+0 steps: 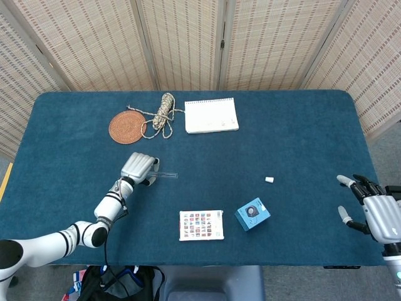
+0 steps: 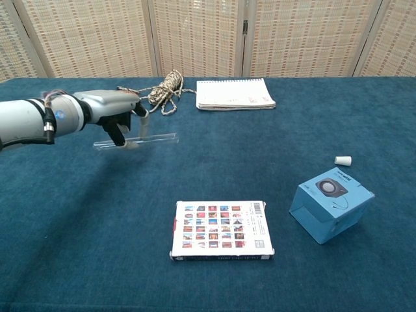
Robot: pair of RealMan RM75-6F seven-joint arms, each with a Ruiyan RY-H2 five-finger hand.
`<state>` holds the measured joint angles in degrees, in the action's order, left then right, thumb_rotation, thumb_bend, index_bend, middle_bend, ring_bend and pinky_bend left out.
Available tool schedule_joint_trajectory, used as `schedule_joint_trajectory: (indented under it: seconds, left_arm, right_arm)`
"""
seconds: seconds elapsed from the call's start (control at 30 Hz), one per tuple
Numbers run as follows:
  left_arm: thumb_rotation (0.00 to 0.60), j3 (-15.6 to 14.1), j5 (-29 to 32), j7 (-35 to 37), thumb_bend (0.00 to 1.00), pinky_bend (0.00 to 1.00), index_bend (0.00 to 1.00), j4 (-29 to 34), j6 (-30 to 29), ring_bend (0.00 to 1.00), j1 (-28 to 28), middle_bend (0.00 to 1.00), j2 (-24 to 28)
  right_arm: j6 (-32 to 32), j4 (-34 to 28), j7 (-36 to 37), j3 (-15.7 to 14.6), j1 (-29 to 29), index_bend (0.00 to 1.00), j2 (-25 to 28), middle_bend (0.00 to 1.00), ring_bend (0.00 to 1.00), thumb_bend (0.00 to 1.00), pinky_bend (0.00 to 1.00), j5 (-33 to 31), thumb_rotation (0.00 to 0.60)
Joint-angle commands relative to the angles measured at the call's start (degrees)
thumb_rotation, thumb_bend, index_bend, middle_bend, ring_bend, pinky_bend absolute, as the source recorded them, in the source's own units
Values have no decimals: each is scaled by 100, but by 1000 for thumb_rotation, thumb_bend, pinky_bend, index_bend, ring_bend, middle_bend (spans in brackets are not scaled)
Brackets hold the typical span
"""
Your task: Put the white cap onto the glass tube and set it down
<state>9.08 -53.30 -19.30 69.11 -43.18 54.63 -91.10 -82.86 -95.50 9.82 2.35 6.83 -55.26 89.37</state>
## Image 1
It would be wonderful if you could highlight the colourful printed bag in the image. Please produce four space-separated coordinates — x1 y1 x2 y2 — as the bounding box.
61 268 88 301

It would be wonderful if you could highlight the yellow board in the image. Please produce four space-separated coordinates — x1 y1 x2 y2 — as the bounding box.
0 162 14 201

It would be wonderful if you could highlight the beige braided rope bundle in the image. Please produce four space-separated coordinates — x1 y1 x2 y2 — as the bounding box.
126 92 185 140

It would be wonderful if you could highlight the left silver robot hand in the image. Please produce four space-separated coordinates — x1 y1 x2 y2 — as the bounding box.
120 152 160 187

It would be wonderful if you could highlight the woven bamboo folding screen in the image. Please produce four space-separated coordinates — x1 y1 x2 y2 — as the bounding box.
0 0 401 159

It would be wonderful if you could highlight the white spiral notebook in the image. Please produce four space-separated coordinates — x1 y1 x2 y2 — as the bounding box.
184 97 239 135

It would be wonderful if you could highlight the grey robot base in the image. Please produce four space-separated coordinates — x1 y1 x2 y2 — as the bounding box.
156 265 266 301

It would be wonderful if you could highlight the clear glass test tube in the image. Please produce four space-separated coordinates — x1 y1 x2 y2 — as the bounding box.
147 171 179 179

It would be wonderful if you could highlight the light blue cardboard box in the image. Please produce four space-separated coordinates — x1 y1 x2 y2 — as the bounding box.
234 197 271 232

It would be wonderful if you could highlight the round brown woven coaster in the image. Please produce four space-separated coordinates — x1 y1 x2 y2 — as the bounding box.
108 111 147 145

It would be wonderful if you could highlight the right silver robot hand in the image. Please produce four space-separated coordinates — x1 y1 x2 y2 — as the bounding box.
336 174 401 244

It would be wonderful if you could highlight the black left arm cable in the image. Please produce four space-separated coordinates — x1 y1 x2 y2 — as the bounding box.
103 205 130 273

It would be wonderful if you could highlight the black box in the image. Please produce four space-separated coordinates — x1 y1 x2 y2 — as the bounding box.
384 185 401 201

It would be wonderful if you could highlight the dark teal tablecloth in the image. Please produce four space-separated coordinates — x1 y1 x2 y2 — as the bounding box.
0 90 385 267

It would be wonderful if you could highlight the white box with picture grid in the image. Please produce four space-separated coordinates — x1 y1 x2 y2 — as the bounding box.
179 209 225 242

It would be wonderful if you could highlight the black backpack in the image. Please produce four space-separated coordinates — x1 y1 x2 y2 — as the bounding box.
76 265 165 301

